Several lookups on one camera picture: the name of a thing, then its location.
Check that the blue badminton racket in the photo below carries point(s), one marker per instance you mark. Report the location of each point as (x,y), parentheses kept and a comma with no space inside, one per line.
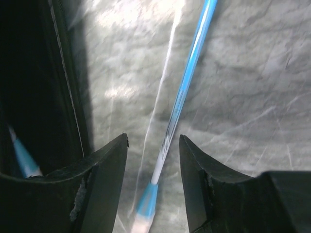
(146,207)

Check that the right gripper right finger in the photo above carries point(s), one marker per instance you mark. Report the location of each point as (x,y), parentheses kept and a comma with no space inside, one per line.
(219,199)

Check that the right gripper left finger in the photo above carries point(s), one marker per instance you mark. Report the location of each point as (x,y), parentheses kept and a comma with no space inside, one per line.
(80,198)

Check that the blue racket cover bag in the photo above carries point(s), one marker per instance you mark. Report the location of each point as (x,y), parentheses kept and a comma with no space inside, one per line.
(39,89)

